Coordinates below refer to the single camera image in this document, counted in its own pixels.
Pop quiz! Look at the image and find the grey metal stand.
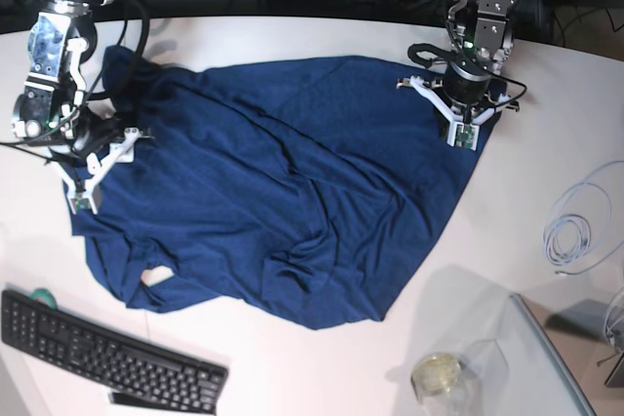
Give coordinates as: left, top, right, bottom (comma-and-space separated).
545, 299, 623, 389

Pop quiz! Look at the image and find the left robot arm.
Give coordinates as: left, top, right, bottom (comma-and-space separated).
397, 0, 527, 151

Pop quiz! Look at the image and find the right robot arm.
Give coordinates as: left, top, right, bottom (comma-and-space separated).
7, 0, 150, 213

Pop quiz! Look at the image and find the coiled light blue cable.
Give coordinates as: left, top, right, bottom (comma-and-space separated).
541, 160, 624, 277

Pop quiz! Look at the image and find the blue t-shirt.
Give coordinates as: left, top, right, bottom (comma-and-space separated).
71, 56, 482, 329

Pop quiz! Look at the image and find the clear glass jar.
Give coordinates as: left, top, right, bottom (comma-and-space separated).
410, 339, 509, 415

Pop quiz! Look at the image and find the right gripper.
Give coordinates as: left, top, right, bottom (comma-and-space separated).
49, 113, 153, 214

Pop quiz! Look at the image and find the green tape roll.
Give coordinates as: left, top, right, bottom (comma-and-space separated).
29, 288, 58, 310

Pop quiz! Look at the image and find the black keyboard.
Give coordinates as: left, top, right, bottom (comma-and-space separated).
1, 289, 228, 415

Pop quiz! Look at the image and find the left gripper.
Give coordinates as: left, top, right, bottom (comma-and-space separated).
397, 60, 520, 149

